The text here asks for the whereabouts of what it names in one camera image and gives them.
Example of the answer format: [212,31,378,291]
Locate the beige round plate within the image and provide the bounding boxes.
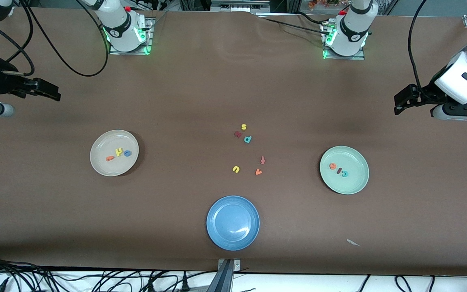
[90,130,139,177]

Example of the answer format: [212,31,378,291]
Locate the green round plate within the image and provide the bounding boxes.
[319,146,370,195]

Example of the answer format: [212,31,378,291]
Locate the brown table cover sheet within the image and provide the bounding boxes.
[0,7,467,277]

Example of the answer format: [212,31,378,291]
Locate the orange artificial flowers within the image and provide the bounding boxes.
[308,0,351,9]

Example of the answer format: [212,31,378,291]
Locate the blue round plate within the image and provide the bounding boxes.
[206,195,260,251]

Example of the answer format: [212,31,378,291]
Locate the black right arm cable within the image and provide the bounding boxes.
[0,0,109,77]

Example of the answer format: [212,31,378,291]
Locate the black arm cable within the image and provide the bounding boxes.
[0,0,109,77]
[408,0,428,92]

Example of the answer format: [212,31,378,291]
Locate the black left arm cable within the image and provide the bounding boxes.
[408,0,428,92]

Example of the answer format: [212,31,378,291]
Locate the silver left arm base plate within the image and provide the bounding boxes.
[322,20,366,60]

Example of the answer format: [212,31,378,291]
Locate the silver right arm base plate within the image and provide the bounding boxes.
[109,16,155,55]

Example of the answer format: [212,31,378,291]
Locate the black base cable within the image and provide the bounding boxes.
[256,15,333,37]
[292,10,335,26]

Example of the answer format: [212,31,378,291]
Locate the aluminium frame rail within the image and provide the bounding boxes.
[211,0,270,12]

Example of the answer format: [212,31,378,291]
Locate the silver bracket plate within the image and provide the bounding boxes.
[217,259,241,271]

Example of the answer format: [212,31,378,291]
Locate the grey camera pole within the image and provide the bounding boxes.
[206,260,234,292]

